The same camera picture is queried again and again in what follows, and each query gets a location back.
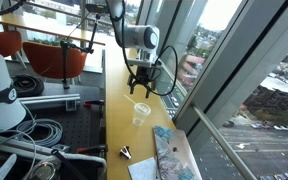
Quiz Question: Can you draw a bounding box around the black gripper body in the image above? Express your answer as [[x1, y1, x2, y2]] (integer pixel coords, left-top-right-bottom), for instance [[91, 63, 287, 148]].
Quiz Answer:
[[134, 66, 158, 84]]

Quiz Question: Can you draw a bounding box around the clear plastic cup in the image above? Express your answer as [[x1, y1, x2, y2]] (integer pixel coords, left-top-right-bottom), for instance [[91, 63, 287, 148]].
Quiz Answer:
[[132, 102, 152, 127]]

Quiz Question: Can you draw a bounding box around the black clamp orange pad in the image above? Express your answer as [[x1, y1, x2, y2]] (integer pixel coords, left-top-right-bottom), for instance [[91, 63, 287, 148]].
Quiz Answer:
[[76, 143, 109, 158], [83, 99, 106, 109]]

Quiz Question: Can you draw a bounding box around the floral blue pink pouch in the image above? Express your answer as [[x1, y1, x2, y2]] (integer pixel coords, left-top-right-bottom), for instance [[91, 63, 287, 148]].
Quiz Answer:
[[153, 125, 203, 180]]

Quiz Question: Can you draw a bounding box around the grey metal handrail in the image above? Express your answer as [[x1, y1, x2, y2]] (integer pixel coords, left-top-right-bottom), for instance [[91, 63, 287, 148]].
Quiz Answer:
[[157, 59, 258, 180]]

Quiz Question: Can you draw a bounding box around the white notepad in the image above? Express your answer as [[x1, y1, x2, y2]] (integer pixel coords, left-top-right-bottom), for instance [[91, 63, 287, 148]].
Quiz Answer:
[[127, 156, 158, 180]]

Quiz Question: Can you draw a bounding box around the grey window mullion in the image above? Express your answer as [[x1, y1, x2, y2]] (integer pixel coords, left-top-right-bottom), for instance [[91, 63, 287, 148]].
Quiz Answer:
[[173, 0, 288, 144]]

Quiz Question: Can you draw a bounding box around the large orange chair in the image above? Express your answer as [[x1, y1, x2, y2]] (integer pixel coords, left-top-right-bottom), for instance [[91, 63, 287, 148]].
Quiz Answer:
[[22, 41, 88, 84]]

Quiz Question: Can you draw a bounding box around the short aluminium extrusion bar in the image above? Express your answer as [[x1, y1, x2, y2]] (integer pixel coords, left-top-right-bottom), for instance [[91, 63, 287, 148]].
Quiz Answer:
[[17, 93, 82, 112]]

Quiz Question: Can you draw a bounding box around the white padded tube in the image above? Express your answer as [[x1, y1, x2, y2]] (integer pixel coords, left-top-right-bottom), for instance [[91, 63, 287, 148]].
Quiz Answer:
[[50, 151, 108, 169]]

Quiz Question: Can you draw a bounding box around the round shiny metal cap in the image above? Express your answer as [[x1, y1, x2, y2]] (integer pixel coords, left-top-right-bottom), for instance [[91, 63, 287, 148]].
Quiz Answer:
[[27, 160, 57, 180]]

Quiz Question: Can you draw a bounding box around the long aluminium extrusion bar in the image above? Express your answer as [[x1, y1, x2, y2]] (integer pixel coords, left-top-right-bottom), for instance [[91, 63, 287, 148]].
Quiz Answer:
[[0, 134, 53, 158]]

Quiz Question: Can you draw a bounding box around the small orange chair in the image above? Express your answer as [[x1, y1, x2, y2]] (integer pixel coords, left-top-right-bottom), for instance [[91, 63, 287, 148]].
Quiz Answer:
[[0, 28, 23, 60]]

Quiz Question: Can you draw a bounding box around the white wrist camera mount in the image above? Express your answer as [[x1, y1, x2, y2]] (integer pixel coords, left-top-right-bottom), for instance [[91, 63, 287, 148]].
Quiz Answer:
[[127, 58, 163, 69]]

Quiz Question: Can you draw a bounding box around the black camera stand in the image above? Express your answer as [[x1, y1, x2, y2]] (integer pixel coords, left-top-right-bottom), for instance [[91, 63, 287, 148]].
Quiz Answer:
[[59, 12, 102, 90]]

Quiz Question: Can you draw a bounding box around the black flat camera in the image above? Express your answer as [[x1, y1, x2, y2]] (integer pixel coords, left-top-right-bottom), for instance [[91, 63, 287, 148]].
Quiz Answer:
[[84, 3, 112, 15]]

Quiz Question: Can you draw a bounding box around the grey cable coil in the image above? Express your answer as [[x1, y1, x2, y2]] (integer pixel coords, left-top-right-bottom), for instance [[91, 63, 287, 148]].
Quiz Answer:
[[15, 118, 64, 148]]

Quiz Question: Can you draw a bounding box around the black cable coil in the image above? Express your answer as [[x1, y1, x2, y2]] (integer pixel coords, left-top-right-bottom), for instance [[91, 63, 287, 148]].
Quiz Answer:
[[11, 74, 45, 98]]

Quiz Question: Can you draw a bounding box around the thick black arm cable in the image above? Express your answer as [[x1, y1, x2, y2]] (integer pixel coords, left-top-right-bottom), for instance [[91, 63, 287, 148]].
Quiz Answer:
[[0, 0, 28, 16]]

